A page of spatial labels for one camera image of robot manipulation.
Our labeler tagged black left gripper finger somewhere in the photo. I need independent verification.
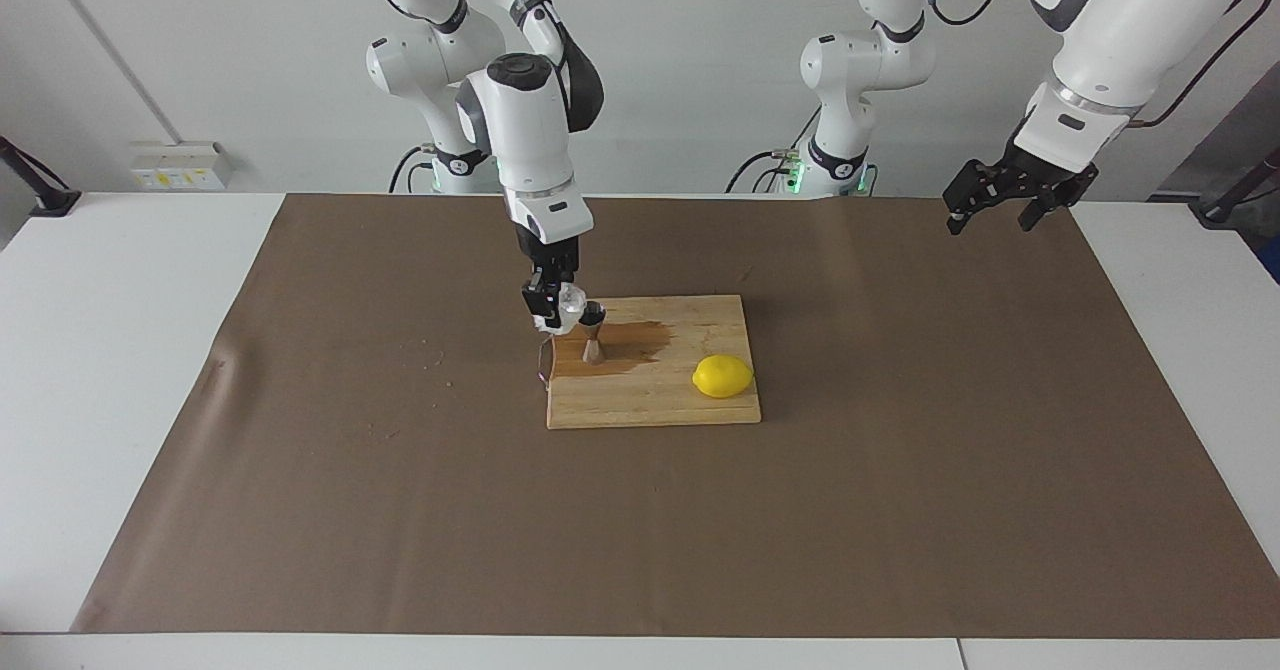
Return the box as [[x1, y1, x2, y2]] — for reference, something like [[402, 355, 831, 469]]
[[945, 160, 1011, 236], [1018, 165, 1099, 231]]

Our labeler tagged clear textured cup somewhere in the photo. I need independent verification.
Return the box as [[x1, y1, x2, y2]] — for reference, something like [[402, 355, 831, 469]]
[[535, 285, 588, 336]]

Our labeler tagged steel double jigger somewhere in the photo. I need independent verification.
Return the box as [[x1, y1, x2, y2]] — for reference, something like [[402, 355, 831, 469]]
[[578, 300, 608, 366]]

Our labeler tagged wooden cutting board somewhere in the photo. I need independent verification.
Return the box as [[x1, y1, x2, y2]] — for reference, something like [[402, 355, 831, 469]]
[[537, 295, 762, 431]]

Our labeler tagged black clamp stand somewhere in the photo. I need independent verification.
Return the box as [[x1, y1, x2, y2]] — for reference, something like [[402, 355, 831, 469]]
[[1190, 148, 1280, 228], [0, 135, 81, 218]]

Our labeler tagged yellow lemon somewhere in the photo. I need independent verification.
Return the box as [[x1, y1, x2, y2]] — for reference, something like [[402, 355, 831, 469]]
[[692, 354, 754, 399]]

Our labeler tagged dark grey panel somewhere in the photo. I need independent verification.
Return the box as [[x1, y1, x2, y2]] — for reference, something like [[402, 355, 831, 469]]
[[1165, 58, 1280, 201]]

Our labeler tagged brown paper mat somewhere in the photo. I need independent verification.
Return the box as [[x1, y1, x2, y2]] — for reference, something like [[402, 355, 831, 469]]
[[70, 193, 1280, 641]]

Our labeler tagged black right base cable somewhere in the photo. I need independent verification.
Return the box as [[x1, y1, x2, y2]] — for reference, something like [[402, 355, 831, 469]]
[[388, 145, 436, 194]]

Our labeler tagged black base cable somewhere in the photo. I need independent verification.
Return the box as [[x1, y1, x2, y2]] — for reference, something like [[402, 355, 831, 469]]
[[388, 145, 436, 194], [727, 148, 804, 194]]

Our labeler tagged black left base cable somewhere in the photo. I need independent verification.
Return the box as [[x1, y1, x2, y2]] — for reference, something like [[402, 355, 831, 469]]
[[727, 148, 804, 194]]

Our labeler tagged white wall socket box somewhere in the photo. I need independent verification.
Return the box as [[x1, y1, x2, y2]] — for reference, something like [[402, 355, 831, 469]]
[[130, 140, 233, 191]]

